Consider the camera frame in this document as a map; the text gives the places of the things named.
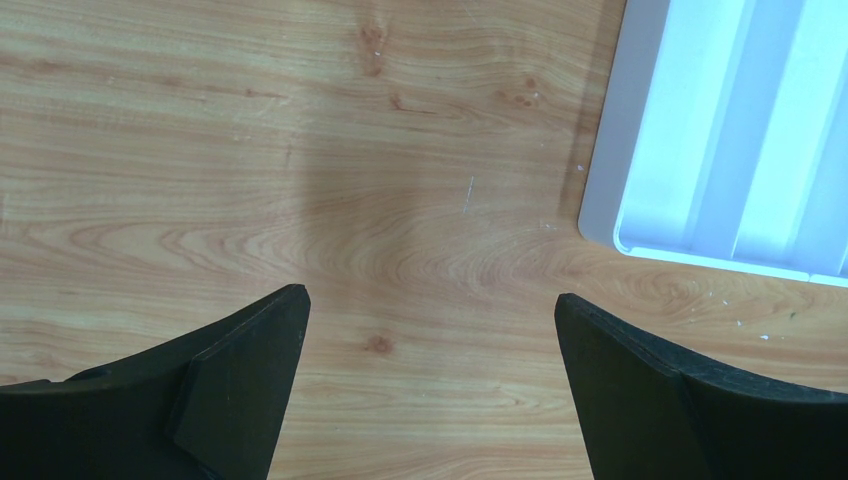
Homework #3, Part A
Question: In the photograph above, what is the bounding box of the white divided plastic tray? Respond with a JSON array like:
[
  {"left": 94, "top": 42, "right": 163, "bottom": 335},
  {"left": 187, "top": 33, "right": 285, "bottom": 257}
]
[{"left": 578, "top": 1, "right": 847, "bottom": 287}]

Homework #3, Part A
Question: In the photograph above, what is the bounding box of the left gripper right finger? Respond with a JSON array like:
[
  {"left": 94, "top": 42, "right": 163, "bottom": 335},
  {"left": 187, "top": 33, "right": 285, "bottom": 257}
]
[{"left": 554, "top": 293, "right": 847, "bottom": 479}]

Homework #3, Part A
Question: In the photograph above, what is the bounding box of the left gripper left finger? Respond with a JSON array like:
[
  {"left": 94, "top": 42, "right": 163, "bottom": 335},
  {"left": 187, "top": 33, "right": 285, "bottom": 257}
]
[{"left": 1, "top": 284, "right": 310, "bottom": 479}]

